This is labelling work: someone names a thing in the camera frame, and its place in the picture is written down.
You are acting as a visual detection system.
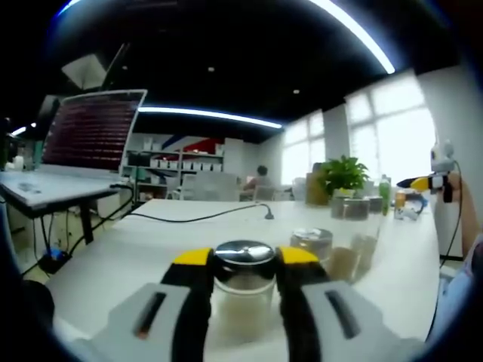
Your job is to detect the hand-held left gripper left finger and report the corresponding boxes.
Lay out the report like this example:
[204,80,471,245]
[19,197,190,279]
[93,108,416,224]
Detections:
[105,247,217,362]

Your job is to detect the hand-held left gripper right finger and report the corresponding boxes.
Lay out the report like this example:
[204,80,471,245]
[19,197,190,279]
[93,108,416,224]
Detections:
[274,244,389,362]

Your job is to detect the seasoning bottle white powder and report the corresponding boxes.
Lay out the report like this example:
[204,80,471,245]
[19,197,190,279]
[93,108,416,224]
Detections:
[211,239,278,347]
[368,195,385,227]

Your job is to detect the seasoning bottle brown granules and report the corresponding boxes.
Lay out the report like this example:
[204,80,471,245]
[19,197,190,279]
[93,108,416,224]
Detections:
[331,197,382,275]

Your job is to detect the seasoning bottle pale tan powder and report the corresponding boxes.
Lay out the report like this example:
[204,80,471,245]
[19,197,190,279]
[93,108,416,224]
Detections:
[289,226,359,284]

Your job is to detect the green drink bottle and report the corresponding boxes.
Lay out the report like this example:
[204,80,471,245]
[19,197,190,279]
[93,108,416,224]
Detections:
[378,173,392,216]

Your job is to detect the person's right hand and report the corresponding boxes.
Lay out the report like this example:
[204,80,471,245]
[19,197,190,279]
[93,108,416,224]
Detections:
[451,171,467,204]

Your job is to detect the orange drink can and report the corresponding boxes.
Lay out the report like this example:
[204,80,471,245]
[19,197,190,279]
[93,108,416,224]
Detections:
[394,190,407,219]

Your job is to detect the blue white packet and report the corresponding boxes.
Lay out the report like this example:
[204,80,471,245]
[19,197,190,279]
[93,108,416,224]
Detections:
[406,198,430,222]

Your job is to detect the large bright window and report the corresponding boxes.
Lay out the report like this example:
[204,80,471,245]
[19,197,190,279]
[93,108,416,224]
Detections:
[281,111,325,182]
[345,71,437,182]

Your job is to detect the potted green plant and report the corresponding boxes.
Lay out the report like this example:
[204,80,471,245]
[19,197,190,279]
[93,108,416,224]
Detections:
[318,154,371,197]

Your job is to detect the brown paper bag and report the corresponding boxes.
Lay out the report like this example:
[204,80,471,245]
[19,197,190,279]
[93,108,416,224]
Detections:
[304,171,329,207]

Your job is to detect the light blue shirt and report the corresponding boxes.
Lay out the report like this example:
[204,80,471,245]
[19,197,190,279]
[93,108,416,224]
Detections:
[429,233,483,336]

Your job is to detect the long ceiling light strip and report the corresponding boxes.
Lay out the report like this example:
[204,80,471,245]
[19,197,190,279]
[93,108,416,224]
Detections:
[137,106,283,130]
[56,0,396,75]

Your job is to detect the white desk black legs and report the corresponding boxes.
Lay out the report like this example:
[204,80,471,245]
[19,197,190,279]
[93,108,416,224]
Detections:
[0,171,135,246]

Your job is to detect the black floor power strip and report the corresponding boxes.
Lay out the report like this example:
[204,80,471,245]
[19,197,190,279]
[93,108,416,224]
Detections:
[39,248,72,275]

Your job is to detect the row of white storage bins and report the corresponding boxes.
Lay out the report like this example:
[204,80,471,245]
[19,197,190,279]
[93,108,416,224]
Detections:
[150,159,223,170]

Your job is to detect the white storage shelf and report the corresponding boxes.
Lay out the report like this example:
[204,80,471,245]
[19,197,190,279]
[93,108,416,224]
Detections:
[126,149,226,189]

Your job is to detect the silver open laptop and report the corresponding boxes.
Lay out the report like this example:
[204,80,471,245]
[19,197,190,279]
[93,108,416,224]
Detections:
[0,88,149,212]

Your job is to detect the dark monitor on pole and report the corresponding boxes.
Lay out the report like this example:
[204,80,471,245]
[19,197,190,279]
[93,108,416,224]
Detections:
[37,94,61,131]

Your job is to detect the ceiling air conditioner unit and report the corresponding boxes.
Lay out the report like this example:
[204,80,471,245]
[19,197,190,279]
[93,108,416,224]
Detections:
[61,52,109,91]

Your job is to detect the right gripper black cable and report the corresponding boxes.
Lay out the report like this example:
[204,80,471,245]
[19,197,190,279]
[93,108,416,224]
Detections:
[439,160,464,269]

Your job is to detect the black laptop power cable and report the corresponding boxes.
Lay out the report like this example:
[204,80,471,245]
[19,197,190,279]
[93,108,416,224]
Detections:
[108,183,275,223]

